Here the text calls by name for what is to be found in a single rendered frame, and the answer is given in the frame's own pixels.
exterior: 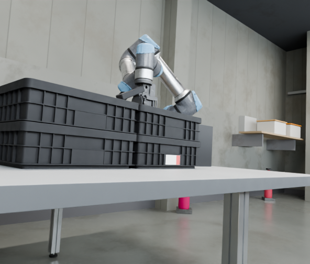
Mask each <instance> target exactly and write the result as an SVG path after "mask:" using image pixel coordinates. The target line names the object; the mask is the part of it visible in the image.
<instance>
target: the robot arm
mask: <svg viewBox="0 0 310 264"><path fill-rule="evenodd" d="M159 49H160V47H159V46H158V45H157V44H156V43H155V42H154V41H153V40H152V39H151V38H150V37H149V36H148V35H143V36H141V37H140V38H139V39H138V40H137V41H136V42H134V43H133V44H132V45H131V46H130V47H129V48H128V49H126V50H125V52H124V53H123V55H122V56H121V58H120V61H119V69H120V71H121V74H122V79H123V80H122V81H121V82H120V83H119V84H118V89H119V90H120V91H121V92H120V93H119V94H118V95H116V98H119V99H122V100H126V99H128V98H130V97H132V96H133V98H132V102H135V103H139V104H143V105H148V106H153V107H155V101H156V107H157V100H158V98H157V97H155V90H156V85H155V84H153V83H152V81H153V77H154V78H156V77H158V78H159V79H160V81H161V82H162V83H163V84H164V86H165V87H166V88H167V89H168V90H169V92H170V93H171V94H172V95H173V97H174V102H175V103H176V104H175V105H174V106H173V105H169V106H166V107H165V108H164V109H166V110H169V111H173V112H177V113H182V114H186V115H191V116H192V115H194V114H195V113H196V112H198V111H199V110H200V109H201V108H202V103H201V102H200V100H199V99H198V97H197V95H196V94H195V92H194V91H191V90H190V89H186V88H185V87H184V86H183V84H182V83H181V82H180V81H179V79H178V78H177V77H176V76H175V74H174V73H173V72H172V71H171V69H170V68H169V67H168V66H167V64H166V63H165V62H164V60H163V59H162V58H161V57H160V51H159Z"/></svg>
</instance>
